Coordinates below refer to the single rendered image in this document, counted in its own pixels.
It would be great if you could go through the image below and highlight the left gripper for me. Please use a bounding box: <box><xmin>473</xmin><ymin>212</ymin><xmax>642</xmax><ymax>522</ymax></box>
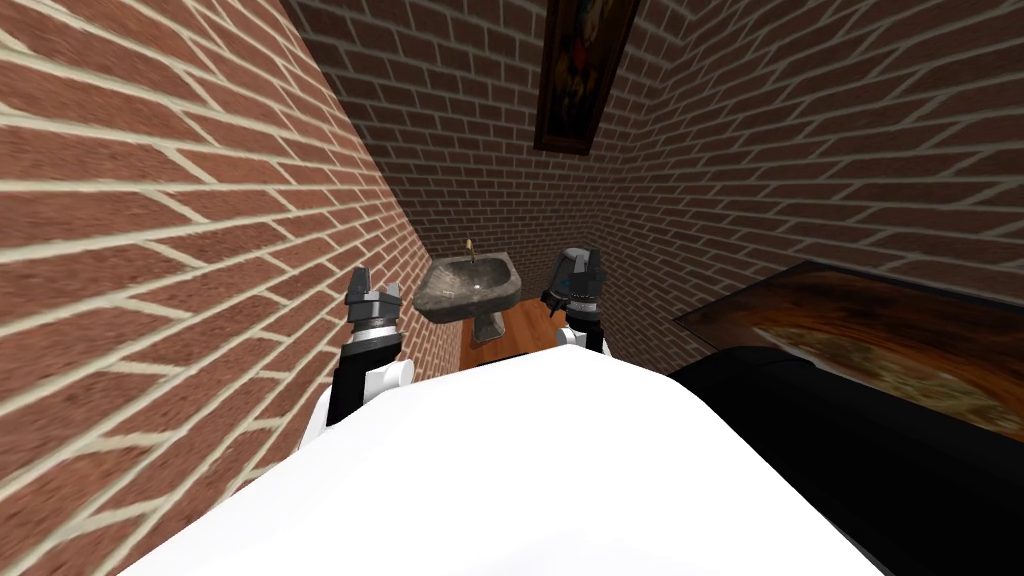
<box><xmin>344</xmin><ymin>266</ymin><xmax>404</xmax><ymax>325</ymax></box>

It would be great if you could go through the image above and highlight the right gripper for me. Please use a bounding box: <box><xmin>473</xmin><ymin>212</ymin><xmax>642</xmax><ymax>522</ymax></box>
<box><xmin>541</xmin><ymin>247</ymin><xmax>609</xmax><ymax>315</ymax></box>

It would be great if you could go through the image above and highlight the dark framed portrait painting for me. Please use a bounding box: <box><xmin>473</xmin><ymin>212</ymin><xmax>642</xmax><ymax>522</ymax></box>
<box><xmin>532</xmin><ymin>0</ymin><xmax>643</xmax><ymax>157</ymax></box>

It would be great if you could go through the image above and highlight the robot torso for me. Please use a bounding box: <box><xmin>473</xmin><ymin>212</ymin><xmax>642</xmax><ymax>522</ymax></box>
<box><xmin>118</xmin><ymin>350</ymin><xmax>886</xmax><ymax>576</ymax></box>

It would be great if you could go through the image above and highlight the grey stone pedestal sink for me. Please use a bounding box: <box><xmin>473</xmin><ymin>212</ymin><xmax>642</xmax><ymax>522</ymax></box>
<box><xmin>411</xmin><ymin>251</ymin><xmax>524</xmax><ymax>345</ymax></box>

